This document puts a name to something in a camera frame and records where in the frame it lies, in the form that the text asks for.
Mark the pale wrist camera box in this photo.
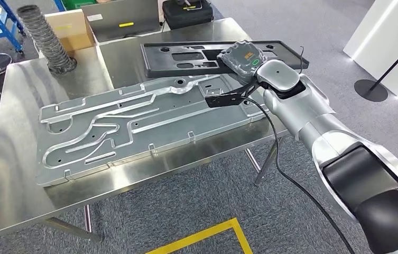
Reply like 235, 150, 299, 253
205, 87, 252, 108

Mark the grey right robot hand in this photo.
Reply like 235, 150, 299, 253
217, 40, 267, 85

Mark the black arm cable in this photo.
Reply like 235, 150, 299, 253
242, 96, 356, 254

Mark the black carry case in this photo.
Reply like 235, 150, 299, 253
162, 0, 214, 31

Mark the white display plinth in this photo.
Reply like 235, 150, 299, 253
343, 0, 398, 110

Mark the yellow floor tape square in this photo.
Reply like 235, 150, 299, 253
145, 217, 254, 254

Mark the cardboard box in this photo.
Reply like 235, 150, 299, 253
44, 8, 96, 53

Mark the green plastic bin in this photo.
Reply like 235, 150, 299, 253
61, 0, 98, 11

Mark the black stanchion post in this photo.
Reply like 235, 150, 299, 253
354, 33, 398, 102

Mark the black plastic panel part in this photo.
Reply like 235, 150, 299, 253
140, 40, 310, 78

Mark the grey ribbed duct hose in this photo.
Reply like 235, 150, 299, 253
16, 5, 78, 75

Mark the stainless steel workbench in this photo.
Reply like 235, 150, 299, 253
0, 17, 291, 242

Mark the stamped grey metal plate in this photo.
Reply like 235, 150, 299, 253
34, 74, 270, 187

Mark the grey metal case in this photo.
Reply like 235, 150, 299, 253
81, 0, 161, 43

